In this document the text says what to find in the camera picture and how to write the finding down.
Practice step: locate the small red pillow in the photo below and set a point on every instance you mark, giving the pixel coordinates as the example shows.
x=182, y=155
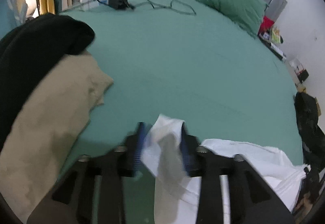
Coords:
x=266, y=24

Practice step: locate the black cloth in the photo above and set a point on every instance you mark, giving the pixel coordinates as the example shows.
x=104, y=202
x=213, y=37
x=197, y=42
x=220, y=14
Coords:
x=30, y=61

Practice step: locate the pile of papers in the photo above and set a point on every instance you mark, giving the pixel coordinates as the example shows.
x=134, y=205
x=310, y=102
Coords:
x=275, y=48

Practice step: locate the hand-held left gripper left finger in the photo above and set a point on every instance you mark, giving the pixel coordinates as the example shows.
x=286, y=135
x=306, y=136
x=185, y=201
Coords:
x=111, y=163

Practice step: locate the beige pants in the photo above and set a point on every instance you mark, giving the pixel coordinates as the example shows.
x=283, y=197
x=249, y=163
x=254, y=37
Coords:
x=50, y=125

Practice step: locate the green snack bag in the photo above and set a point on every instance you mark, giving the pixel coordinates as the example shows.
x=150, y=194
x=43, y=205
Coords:
x=276, y=35

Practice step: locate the blue printed cloth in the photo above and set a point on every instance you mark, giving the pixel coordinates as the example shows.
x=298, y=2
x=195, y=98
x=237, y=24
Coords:
x=10, y=10

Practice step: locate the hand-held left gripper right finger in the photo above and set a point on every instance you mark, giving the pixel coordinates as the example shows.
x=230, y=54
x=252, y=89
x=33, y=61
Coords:
x=215, y=163

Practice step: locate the black crumpled jacket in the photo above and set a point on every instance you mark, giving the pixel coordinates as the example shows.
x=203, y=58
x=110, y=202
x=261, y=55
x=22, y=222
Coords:
x=308, y=117

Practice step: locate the white hooded jacket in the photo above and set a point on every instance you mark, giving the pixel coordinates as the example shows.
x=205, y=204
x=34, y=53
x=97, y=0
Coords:
x=254, y=160

